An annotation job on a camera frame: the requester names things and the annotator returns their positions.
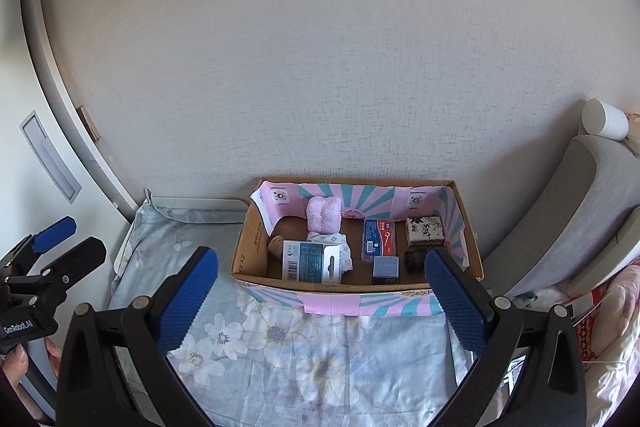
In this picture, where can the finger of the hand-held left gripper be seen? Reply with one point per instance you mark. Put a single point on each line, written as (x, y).
(52, 234)
(75, 264)

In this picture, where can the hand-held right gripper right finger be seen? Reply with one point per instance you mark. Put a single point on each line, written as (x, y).
(457, 302)

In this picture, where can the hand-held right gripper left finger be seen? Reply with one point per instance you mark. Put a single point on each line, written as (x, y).
(187, 302)

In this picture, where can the black cylinder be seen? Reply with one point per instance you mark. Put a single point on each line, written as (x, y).
(415, 259)

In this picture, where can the grey-blue cube box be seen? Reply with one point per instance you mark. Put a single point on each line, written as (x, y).
(386, 269)

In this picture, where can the white printed tissue pack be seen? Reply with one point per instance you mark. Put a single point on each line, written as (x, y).
(425, 229)

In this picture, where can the small blue box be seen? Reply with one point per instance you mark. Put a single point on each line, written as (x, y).
(379, 239)

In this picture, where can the beige cylindrical jar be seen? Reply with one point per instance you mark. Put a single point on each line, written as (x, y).
(276, 247)

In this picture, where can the white and blue carton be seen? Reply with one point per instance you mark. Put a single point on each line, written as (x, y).
(305, 262)

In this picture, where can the pink striped cardboard box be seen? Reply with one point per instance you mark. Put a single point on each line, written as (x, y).
(325, 304)

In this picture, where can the white patterned cloth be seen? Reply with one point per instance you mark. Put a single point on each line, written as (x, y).
(327, 238)

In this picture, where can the pink fluffy cloth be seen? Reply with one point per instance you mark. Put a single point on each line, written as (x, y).
(324, 214)

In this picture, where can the person's left hand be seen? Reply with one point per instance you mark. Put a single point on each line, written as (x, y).
(12, 369)

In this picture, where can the floral bed sheet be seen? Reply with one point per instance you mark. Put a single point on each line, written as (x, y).
(280, 357)

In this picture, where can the small wooden block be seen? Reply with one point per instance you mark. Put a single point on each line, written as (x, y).
(89, 124)

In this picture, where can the red patterned bag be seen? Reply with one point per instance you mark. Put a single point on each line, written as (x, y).
(590, 327)

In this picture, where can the grey cushion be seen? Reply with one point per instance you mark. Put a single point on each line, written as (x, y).
(565, 207)

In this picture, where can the white wardrobe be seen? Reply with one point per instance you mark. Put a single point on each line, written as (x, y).
(30, 72)

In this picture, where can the pink blanket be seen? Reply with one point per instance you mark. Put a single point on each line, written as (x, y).
(620, 332)

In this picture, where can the white cup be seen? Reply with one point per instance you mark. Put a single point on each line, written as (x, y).
(602, 119)

